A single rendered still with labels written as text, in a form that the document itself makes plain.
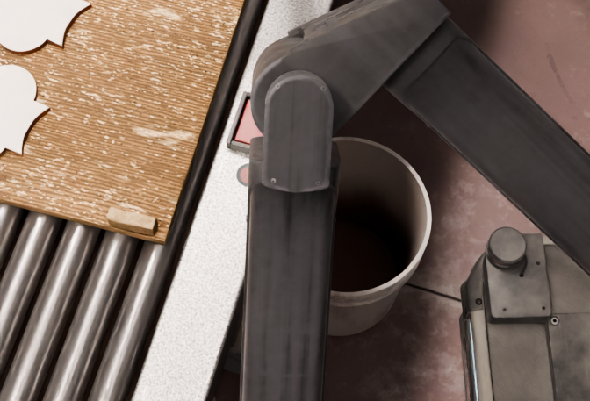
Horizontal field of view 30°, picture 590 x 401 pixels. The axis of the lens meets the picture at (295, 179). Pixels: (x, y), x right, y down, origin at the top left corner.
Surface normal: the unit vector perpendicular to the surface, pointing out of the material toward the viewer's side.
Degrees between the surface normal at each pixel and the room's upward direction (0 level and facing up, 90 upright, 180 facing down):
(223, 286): 0
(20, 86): 0
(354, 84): 39
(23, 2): 0
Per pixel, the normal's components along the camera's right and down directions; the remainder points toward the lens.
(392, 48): 0.02, 0.28
